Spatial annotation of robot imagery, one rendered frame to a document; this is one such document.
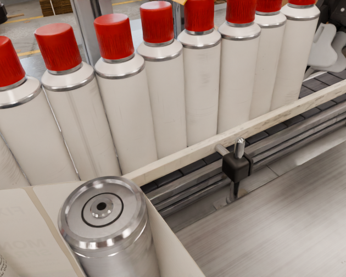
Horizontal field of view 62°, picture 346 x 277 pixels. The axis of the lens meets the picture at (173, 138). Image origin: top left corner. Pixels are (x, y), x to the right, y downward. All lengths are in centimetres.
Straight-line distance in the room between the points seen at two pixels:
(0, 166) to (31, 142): 3
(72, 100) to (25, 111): 4
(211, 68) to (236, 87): 5
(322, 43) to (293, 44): 7
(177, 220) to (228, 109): 17
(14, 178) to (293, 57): 38
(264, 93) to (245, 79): 7
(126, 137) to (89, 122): 5
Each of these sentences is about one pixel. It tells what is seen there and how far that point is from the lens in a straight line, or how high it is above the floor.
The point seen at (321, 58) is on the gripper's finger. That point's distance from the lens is 49.
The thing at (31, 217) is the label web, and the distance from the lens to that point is 18.
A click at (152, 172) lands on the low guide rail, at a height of 91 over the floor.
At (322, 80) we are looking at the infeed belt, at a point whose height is 88.
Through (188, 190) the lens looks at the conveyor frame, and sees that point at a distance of 40.
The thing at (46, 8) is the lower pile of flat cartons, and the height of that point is 10.
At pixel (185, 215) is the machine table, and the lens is 41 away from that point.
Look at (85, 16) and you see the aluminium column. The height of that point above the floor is 105.
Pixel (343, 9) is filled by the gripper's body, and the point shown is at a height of 103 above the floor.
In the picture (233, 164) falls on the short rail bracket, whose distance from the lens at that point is 35.
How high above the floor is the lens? 117
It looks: 40 degrees down
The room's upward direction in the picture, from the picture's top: 5 degrees counter-clockwise
